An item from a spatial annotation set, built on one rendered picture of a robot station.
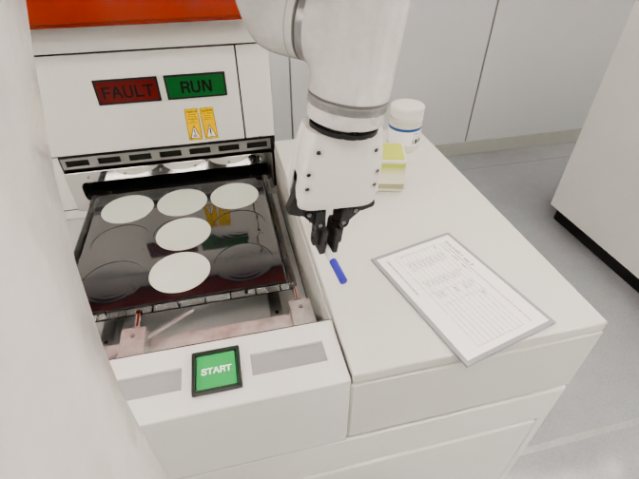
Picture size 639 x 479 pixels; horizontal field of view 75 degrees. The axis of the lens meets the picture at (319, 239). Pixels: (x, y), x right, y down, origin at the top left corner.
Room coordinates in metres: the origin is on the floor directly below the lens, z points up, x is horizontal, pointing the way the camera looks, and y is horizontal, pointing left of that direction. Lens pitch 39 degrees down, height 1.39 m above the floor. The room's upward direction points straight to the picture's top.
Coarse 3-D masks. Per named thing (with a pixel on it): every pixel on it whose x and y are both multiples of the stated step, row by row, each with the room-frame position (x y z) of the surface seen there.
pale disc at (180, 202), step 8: (176, 192) 0.76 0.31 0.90; (184, 192) 0.76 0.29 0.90; (192, 192) 0.76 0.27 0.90; (200, 192) 0.76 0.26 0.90; (160, 200) 0.73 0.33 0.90; (168, 200) 0.73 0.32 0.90; (176, 200) 0.73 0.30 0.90; (184, 200) 0.73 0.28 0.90; (192, 200) 0.73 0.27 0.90; (200, 200) 0.73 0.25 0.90; (160, 208) 0.70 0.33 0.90; (168, 208) 0.70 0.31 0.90; (176, 208) 0.70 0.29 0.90; (184, 208) 0.70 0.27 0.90; (192, 208) 0.70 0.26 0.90; (200, 208) 0.70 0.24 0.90
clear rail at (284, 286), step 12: (252, 288) 0.47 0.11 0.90; (264, 288) 0.47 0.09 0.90; (276, 288) 0.47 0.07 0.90; (288, 288) 0.48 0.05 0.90; (192, 300) 0.45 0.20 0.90; (204, 300) 0.45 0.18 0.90; (216, 300) 0.45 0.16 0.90; (108, 312) 0.42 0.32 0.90; (120, 312) 0.42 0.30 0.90; (132, 312) 0.42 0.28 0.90; (144, 312) 0.43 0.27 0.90; (156, 312) 0.43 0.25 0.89
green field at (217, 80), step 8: (168, 80) 0.83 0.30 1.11; (176, 80) 0.83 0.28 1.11; (184, 80) 0.84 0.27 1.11; (192, 80) 0.84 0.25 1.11; (200, 80) 0.84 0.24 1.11; (208, 80) 0.85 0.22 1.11; (216, 80) 0.85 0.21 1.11; (168, 88) 0.83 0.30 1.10; (176, 88) 0.83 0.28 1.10; (184, 88) 0.84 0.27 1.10; (192, 88) 0.84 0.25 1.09; (200, 88) 0.84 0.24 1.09; (208, 88) 0.85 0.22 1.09; (216, 88) 0.85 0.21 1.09; (176, 96) 0.83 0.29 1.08; (184, 96) 0.84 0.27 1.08
